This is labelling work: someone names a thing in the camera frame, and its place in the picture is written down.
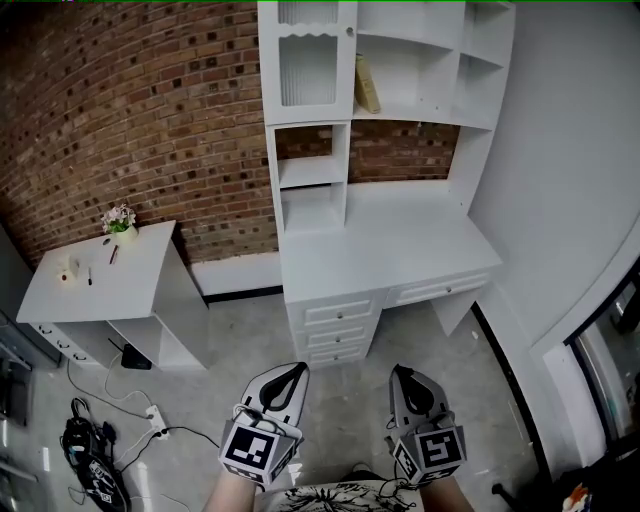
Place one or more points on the black bag with orange patch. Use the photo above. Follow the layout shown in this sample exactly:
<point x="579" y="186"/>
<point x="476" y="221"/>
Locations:
<point x="600" y="485"/>

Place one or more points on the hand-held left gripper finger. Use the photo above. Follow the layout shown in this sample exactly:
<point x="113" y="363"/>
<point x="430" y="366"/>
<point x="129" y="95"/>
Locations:
<point x="299" y="400"/>
<point x="257" y="390"/>

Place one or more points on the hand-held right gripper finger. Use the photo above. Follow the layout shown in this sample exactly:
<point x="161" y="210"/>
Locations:
<point x="436" y="402"/>
<point x="396" y="400"/>

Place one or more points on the dark glass cabinet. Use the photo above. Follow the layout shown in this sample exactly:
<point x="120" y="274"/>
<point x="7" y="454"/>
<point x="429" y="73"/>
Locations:
<point x="20" y="360"/>

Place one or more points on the white ribbed glass cabinet door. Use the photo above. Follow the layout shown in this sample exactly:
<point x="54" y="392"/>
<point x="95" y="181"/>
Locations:
<point x="307" y="70"/>

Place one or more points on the pink flowers in white pot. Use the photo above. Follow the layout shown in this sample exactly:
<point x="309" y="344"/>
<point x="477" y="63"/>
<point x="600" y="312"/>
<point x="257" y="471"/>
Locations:
<point x="120" y="224"/>

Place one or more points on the black router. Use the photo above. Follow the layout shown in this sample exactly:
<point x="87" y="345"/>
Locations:
<point x="136" y="359"/>

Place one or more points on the white drawer with knob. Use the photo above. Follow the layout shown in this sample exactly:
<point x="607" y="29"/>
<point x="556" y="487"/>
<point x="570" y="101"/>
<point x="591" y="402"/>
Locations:
<point x="325" y="337"/>
<point x="325" y="314"/>
<point x="330" y="356"/>

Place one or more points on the red pen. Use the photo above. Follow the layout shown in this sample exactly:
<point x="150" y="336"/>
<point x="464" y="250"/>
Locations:
<point x="114" y="254"/>

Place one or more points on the black framed window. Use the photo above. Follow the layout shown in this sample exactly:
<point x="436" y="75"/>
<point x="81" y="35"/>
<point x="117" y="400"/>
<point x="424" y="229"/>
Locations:
<point x="607" y="350"/>

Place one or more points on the person's printed white shirt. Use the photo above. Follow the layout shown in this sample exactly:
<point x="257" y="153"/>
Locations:
<point x="345" y="497"/>

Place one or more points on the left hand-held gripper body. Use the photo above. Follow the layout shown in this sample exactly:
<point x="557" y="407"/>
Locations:
<point x="250" y="450"/>

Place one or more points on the person's left forearm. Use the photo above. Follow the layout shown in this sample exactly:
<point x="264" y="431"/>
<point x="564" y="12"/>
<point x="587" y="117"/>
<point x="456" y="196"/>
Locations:
<point x="227" y="495"/>

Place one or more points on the white side table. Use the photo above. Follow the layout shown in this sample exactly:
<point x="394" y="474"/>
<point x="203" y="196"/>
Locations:
<point x="125" y="285"/>

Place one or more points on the black equipment bag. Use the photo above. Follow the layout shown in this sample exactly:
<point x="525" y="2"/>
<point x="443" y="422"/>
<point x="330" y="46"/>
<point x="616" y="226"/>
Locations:
<point x="92" y="465"/>

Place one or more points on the white desk with hutch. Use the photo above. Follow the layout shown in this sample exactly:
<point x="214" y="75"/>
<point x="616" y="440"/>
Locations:
<point x="390" y="235"/>

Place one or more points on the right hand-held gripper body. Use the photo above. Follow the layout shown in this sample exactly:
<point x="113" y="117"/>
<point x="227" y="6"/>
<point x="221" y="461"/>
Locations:
<point x="435" y="450"/>

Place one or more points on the white power strip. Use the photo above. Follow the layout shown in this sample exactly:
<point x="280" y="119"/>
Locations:
<point x="157" y="422"/>

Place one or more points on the person's right forearm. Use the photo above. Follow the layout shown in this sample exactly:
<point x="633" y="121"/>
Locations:
<point x="447" y="497"/>

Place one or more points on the yellow book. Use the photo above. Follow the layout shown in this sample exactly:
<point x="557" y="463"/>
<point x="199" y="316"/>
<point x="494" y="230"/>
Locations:
<point x="367" y="87"/>

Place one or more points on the wide white desk drawer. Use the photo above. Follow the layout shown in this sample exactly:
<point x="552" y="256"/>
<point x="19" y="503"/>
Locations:
<point x="425" y="291"/>

